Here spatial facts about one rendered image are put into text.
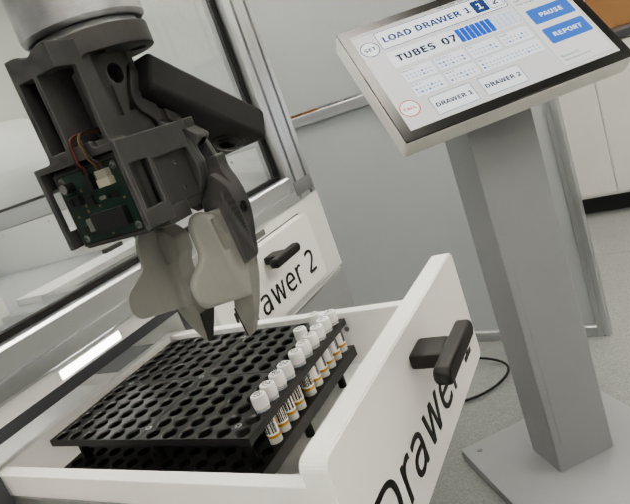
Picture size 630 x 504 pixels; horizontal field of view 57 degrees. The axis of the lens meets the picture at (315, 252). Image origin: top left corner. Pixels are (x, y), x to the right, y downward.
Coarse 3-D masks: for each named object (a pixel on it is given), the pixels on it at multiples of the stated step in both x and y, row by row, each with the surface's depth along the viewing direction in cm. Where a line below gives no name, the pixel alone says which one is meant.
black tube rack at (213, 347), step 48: (240, 336) 59; (288, 336) 55; (144, 384) 56; (192, 384) 52; (240, 384) 49; (336, 384) 51; (96, 432) 49; (144, 432) 46; (192, 432) 44; (288, 432) 44
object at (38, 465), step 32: (288, 320) 61; (352, 320) 57; (384, 320) 56; (64, 416) 57; (320, 416) 52; (32, 448) 53; (64, 448) 56; (32, 480) 47; (64, 480) 45; (96, 480) 43; (128, 480) 41; (160, 480) 40; (192, 480) 38; (224, 480) 37; (256, 480) 36; (288, 480) 35
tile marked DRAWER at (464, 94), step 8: (456, 88) 114; (464, 88) 113; (472, 88) 113; (432, 96) 113; (440, 96) 113; (448, 96) 113; (456, 96) 113; (464, 96) 113; (472, 96) 112; (432, 104) 112; (440, 104) 112; (448, 104) 112; (456, 104) 112; (464, 104) 112; (440, 112) 111
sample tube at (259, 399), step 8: (256, 392) 43; (264, 392) 43; (256, 400) 42; (264, 400) 43; (256, 408) 43; (264, 408) 44; (272, 424) 43; (272, 432) 43; (280, 432) 44; (272, 440) 43; (280, 440) 44
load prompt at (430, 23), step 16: (480, 0) 124; (496, 0) 124; (432, 16) 123; (448, 16) 123; (464, 16) 122; (384, 32) 121; (400, 32) 121; (416, 32) 121; (432, 32) 121; (384, 48) 119
